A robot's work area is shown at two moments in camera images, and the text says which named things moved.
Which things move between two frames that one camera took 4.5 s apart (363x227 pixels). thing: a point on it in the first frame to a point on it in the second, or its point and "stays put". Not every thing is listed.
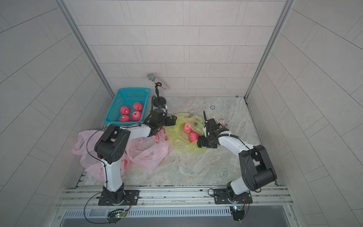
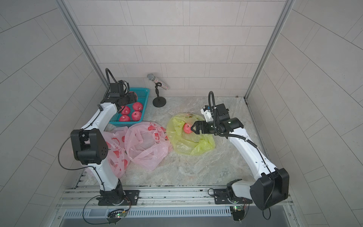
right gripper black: x=201 y=141 to x=204 y=127
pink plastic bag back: x=147 y=153 stays put
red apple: x=136 y=116 stays put
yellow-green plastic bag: x=184 y=134 stays put
